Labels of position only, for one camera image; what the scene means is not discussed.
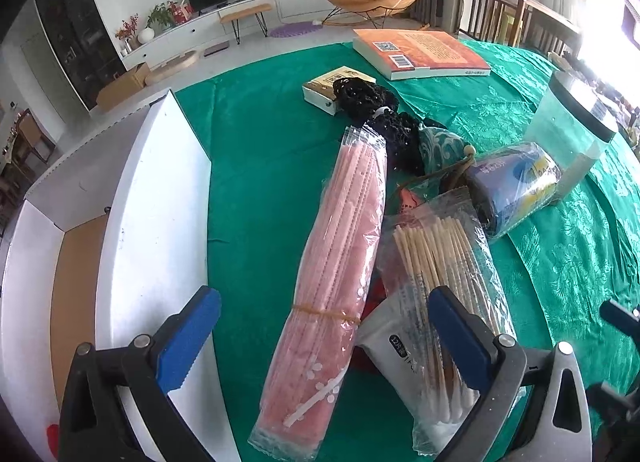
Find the white cardboard storage box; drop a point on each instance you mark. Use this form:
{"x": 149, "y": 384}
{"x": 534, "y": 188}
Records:
{"x": 110, "y": 241}

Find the red yarn ball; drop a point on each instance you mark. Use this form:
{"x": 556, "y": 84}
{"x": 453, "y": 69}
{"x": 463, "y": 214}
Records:
{"x": 53, "y": 439}

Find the orange book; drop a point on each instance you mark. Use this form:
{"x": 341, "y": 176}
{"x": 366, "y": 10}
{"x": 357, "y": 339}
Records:
{"x": 400, "y": 54}

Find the bag of cotton swabs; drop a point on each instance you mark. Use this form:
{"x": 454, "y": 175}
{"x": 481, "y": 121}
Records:
{"x": 436, "y": 261}

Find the red plastic packet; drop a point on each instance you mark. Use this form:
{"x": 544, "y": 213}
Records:
{"x": 391, "y": 275}

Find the pink face mask pack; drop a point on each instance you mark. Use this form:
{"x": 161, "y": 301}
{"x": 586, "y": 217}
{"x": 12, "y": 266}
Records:
{"x": 313, "y": 353}

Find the red flower vase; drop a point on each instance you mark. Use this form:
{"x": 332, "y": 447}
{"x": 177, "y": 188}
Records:
{"x": 127, "y": 34}

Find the small wooden bench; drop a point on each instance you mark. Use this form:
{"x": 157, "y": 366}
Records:
{"x": 257, "y": 12}

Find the white tv cabinet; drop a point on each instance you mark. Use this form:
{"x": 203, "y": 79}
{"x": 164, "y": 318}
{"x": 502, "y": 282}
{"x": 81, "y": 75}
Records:
{"x": 225, "y": 24}

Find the black display cabinet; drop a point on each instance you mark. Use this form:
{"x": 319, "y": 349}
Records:
{"x": 80, "y": 41}

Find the brown cardboard box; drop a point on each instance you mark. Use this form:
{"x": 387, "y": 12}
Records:
{"x": 122, "y": 88}

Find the white wet wipes pack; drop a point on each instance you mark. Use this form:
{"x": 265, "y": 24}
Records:
{"x": 390, "y": 351}

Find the yellow tissue pack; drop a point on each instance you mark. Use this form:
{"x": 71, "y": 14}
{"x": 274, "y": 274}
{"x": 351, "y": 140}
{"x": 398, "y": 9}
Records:
{"x": 319, "y": 91}

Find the teal patterned pouch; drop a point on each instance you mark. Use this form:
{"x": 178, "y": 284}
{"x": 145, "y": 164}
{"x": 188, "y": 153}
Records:
{"x": 440, "y": 148}

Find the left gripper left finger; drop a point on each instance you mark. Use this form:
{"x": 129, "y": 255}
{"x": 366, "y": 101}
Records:
{"x": 93, "y": 422}

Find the clear jar black lid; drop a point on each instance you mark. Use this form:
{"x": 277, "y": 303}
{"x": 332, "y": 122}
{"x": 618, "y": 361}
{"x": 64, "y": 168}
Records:
{"x": 573, "y": 126}

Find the green satin tablecloth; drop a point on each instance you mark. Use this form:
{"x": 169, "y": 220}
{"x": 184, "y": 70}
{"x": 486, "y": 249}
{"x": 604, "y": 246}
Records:
{"x": 272, "y": 153}

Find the blue yellow trash bag roll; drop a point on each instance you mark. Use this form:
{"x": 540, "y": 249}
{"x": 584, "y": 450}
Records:
{"x": 509, "y": 184}

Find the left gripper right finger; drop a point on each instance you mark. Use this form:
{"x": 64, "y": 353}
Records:
{"x": 555, "y": 425}

